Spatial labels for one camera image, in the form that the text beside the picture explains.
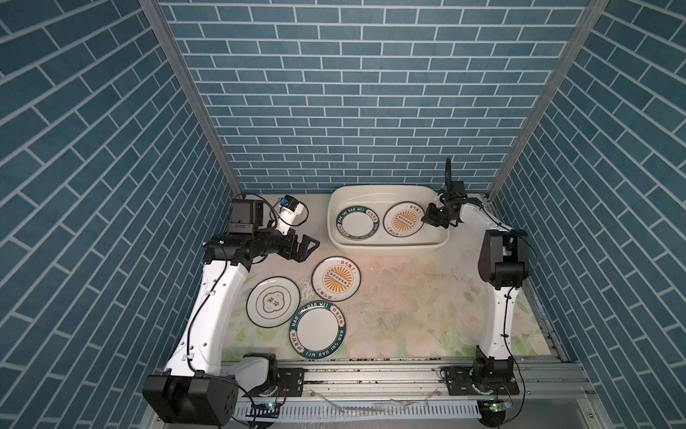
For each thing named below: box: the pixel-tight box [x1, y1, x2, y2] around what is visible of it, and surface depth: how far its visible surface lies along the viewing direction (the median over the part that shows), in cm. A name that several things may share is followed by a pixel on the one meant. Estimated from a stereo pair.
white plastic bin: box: [326, 184, 451, 255], surface depth 110 cm
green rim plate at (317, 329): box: [288, 299, 348, 361], surface depth 84 cm
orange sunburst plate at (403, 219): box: [382, 201, 425, 238], surface depth 113 cm
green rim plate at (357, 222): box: [335, 205, 381, 241], surface depth 111 cm
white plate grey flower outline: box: [245, 276, 302, 329], surface depth 90 cm
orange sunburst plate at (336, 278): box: [310, 255, 362, 303], surface depth 96 cm
